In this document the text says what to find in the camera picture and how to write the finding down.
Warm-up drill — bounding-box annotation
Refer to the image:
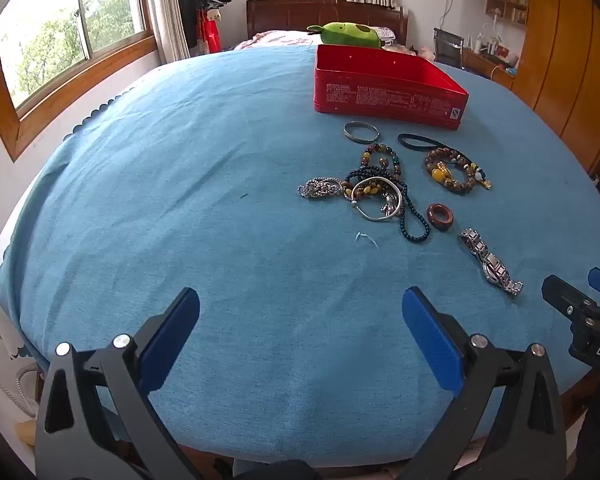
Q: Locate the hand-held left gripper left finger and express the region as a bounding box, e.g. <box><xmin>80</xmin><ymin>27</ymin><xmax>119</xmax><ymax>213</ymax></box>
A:
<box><xmin>34</xmin><ymin>287</ymin><xmax>203</xmax><ymax>480</ymax></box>

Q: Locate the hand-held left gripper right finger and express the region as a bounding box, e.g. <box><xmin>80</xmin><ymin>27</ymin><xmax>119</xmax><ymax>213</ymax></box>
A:
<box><xmin>401</xmin><ymin>286</ymin><xmax>568</xmax><ymax>480</ymax></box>

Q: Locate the silver metal watch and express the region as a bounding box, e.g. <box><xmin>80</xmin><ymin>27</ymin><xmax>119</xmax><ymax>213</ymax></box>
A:
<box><xmin>459</xmin><ymin>227</ymin><xmax>525</xmax><ymax>297</ymax></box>

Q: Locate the red-brown stone ring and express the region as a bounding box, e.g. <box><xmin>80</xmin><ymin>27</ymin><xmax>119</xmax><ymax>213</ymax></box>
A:
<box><xmin>426</xmin><ymin>203</ymin><xmax>456</xmax><ymax>232</ymax></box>

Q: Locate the dark bead necklace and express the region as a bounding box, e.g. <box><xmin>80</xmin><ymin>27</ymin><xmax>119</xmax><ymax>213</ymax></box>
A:
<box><xmin>344</xmin><ymin>167</ymin><xmax>432</xmax><ymax>243</ymax></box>

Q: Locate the brown bead bracelet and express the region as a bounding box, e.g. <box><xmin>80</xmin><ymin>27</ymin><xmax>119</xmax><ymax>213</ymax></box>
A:
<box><xmin>423</xmin><ymin>147</ymin><xmax>486</xmax><ymax>196</ymax></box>

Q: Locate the silver chain bracelet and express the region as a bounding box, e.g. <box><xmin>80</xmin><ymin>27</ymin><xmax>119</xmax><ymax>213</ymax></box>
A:
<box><xmin>297</xmin><ymin>176</ymin><xmax>345</xmax><ymax>202</ymax></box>

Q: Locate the multicolour bead bracelet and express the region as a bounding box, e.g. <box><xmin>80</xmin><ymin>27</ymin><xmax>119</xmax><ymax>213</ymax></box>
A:
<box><xmin>358</xmin><ymin>144</ymin><xmax>406</xmax><ymax>178</ymax></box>

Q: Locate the black elastic band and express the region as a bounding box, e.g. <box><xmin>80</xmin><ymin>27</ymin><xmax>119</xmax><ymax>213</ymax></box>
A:
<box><xmin>397</xmin><ymin>133</ymin><xmax>437</xmax><ymax>151</ymax></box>

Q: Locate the thin engraved silver bangle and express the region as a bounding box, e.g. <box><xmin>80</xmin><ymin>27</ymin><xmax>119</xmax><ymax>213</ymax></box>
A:
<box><xmin>343</xmin><ymin>121</ymin><xmax>381</xmax><ymax>143</ymax></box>

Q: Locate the red tin box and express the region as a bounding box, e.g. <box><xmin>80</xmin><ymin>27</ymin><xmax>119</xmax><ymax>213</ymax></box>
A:
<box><xmin>313</xmin><ymin>44</ymin><xmax>470</xmax><ymax>132</ymax></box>

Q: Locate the wooden wardrobe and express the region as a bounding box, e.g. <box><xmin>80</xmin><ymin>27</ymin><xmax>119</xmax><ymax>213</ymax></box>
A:
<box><xmin>465</xmin><ymin>0</ymin><xmax>600</xmax><ymax>176</ymax></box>

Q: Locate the wooden desk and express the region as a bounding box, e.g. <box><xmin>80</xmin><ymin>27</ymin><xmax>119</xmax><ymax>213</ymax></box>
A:
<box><xmin>462</xmin><ymin>47</ymin><xmax>518</xmax><ymax>88</ymax></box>

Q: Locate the black office chair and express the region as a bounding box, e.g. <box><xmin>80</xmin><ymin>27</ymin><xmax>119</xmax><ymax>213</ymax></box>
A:
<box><xmin>432</xmin><ymin>27</ymin><xmax>466</xmax><ymax>68</ymax></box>

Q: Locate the red bag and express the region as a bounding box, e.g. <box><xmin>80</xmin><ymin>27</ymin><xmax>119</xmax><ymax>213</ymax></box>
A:
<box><xmin>202</xmin><ymin>15</ymin><xmax>222</xmax><ymax>53</ymax></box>

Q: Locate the green avocado plush toy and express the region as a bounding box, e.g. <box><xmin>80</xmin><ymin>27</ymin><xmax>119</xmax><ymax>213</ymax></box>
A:
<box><xmin>307</xmin><ymin>21</ymin><xmax>383</xmax><ymax>51</ymax></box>

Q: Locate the bed with pink bedding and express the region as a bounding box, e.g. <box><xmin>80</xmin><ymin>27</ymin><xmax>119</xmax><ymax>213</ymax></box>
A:
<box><xmin>230</xmin><ymin>30</ymin><xmax>321</xmax><ymax>51</ymax></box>

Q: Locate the dark wooden headboard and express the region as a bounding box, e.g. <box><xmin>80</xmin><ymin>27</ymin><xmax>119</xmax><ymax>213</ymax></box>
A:
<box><xmin>246</xmin><ymin>0</ymin><xmax>410</xmax><ymax>43</ymax></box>

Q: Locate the wooden wall shelf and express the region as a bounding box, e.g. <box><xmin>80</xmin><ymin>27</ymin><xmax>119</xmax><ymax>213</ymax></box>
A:
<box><xmin>484</xmin><ymin>0</ymin><xmax>531</xmax><ymax>26</ymax></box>

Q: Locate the large wooden frame window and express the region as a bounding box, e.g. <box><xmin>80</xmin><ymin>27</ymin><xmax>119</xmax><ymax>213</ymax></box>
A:
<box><xmin>0</xmin><ymin>0</ymin><xmax>161</xmax><ymax>163</ymax></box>

